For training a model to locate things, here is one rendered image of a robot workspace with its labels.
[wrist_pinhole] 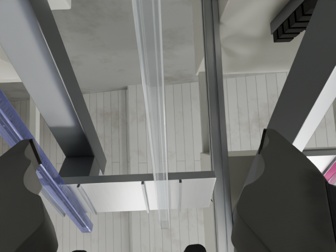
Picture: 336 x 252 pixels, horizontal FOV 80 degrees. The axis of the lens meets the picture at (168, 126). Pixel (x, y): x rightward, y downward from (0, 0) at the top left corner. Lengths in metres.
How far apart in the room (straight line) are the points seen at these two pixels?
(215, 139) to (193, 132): 2.65
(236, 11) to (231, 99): 2.68
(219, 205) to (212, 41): 0.44
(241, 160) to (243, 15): 0.42
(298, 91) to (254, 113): 2.97
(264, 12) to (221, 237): 0.59
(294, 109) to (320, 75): 0.05
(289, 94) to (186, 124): 2.95
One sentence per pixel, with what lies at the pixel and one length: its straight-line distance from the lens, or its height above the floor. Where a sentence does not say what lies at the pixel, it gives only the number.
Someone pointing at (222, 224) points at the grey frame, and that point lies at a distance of 0.58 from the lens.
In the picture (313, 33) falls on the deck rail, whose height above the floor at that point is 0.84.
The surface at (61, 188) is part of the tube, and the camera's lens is 0.24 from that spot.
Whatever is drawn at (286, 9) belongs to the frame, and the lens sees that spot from 0.64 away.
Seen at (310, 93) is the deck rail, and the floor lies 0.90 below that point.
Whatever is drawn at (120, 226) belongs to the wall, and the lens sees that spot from 3.80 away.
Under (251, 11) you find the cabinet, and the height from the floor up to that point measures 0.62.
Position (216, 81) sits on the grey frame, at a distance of 0.58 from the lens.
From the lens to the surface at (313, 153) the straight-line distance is 0.37.
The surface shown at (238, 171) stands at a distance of 0.70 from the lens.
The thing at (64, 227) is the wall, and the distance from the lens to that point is 4.38.
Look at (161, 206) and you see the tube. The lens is 0.25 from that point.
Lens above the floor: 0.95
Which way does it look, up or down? 5 degrees down
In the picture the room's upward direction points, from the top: 178 degrees clockwise
